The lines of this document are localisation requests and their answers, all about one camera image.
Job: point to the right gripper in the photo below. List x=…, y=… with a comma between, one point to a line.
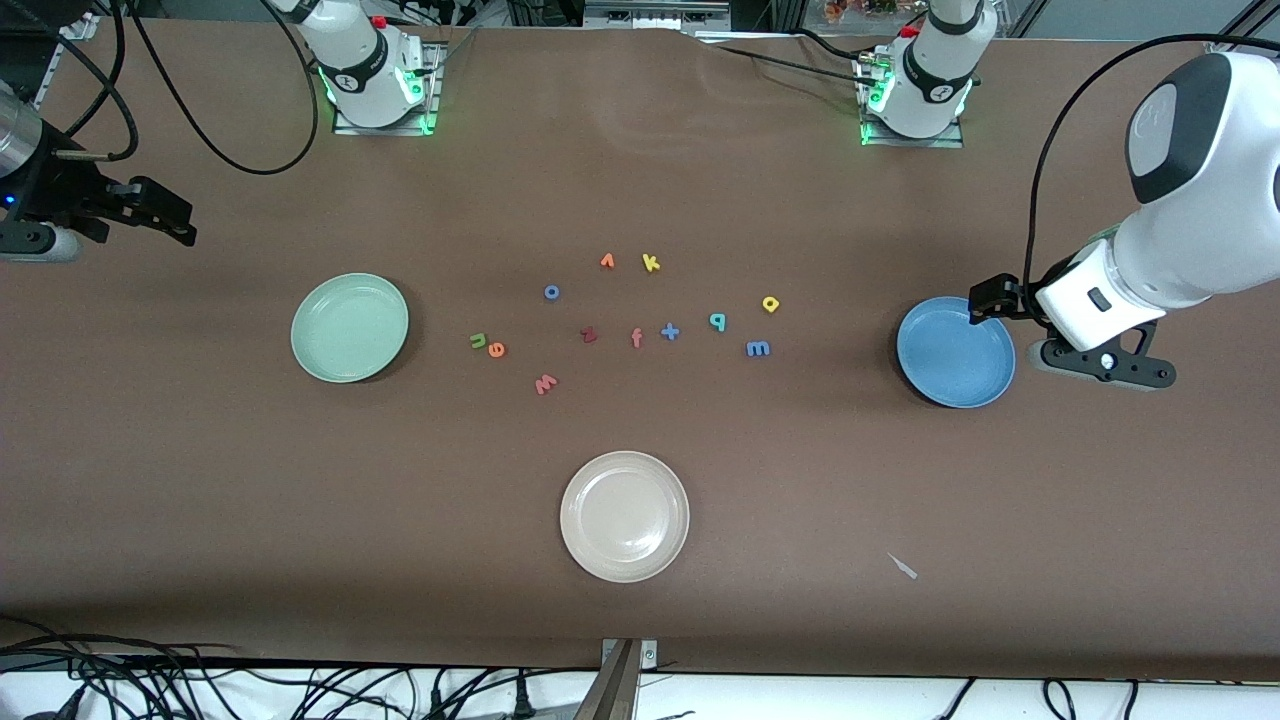
x=62, y=190

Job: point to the off-white plate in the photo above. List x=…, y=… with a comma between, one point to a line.
x=625, y=517

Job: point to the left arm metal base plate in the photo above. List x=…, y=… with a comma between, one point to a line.
x=910, y=142

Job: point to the blue foam letter m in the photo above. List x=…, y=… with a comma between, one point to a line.
x=758, y=349

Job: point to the grey metal box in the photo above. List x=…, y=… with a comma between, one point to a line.
x=650, y=12

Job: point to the pale green plate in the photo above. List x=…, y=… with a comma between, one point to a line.
x=349, y=328

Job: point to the blue plate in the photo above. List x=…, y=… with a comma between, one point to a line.
x=955, y=352

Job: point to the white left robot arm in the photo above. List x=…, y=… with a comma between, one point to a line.
x=1220, y=200

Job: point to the small white paper scrap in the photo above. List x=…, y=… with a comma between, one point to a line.
x=903, y=567

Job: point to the pink-red foam letter w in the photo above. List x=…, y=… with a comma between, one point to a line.
x=545, y=385

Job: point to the aluminium frame profile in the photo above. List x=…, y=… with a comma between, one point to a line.
x=1225, y=48
x=75, y=28

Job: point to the silver clamp plate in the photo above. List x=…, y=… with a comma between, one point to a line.
x=650, y=655

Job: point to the grey metal bar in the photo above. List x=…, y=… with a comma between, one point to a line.
x=612, y=690

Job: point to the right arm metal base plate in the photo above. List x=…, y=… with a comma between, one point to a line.
x=436, y=90

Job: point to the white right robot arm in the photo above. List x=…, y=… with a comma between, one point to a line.
x=360, y=60

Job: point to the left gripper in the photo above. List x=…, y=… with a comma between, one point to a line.
x=1008, y=296

